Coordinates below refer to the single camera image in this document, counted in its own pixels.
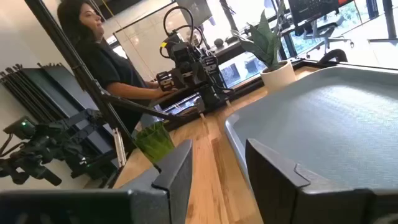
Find green snake plant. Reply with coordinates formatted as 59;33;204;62
231;7;285;72

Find green ribbed plastic cup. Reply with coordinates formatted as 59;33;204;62
135;121;175;165

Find black panel stack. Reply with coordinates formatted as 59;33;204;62
0;63;105;125

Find person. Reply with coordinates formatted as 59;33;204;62
57;0;177;134

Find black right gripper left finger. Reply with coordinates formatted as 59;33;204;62
121;139;194;224

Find black frame post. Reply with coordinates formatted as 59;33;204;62
24;0;137;147

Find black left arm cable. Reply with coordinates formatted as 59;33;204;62
159;6;205;59

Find white plant pot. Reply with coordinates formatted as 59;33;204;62
259;60;297;94

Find white office chair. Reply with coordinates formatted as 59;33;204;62
303;15;355;58

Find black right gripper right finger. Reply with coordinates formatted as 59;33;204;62
245;138;374;224

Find blue-grey plastic tray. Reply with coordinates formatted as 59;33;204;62
223;64;398;194

